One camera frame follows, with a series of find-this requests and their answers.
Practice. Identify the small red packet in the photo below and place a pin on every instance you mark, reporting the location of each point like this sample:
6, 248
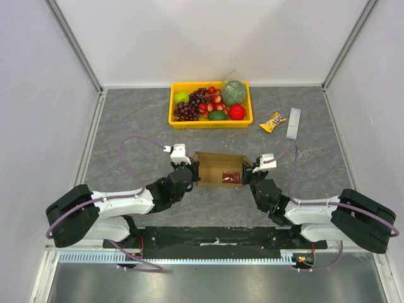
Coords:
231, 177

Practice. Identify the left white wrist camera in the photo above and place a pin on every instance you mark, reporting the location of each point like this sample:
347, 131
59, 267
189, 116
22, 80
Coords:
177, 153

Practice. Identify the brown cardboard box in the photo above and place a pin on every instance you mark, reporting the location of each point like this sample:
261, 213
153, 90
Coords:
213, 164

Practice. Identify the green netted melon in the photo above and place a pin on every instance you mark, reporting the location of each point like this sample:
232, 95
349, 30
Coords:
234, 92

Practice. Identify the aluminium front rail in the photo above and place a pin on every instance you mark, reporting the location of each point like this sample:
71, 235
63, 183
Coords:
372, 238

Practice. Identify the yellow candy packet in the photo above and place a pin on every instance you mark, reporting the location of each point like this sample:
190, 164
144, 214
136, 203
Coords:
273, 122

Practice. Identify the purple grape bunch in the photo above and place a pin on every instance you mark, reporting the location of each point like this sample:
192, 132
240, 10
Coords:
187, 112

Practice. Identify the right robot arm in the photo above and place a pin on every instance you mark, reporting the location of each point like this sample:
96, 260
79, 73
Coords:
349, 216

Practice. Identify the slotted cable duct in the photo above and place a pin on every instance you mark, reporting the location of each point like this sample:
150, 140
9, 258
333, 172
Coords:
114, 257

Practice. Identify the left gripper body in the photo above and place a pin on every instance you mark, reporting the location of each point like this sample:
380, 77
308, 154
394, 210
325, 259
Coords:
182, 163

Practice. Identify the red tomato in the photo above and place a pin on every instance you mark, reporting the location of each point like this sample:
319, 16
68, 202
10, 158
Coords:
237, 112

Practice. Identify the green apple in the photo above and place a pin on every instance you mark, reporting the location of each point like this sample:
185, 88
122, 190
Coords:
181, 97

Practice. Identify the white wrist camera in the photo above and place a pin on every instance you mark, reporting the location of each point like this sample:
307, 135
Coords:
265, 161
177, 153

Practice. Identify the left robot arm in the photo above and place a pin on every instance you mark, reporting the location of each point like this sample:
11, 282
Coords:
82, 214

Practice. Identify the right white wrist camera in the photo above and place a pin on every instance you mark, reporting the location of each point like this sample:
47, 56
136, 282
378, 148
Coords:
265, 161

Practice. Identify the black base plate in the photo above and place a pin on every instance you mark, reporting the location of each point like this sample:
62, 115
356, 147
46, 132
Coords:
153, 238

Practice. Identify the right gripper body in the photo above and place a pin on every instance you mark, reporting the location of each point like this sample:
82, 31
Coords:
247, 174

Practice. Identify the green avocado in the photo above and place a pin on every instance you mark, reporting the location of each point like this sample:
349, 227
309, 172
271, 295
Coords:
217, 115

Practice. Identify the yellow plastic tray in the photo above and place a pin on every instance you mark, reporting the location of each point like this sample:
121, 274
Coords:
204, 123

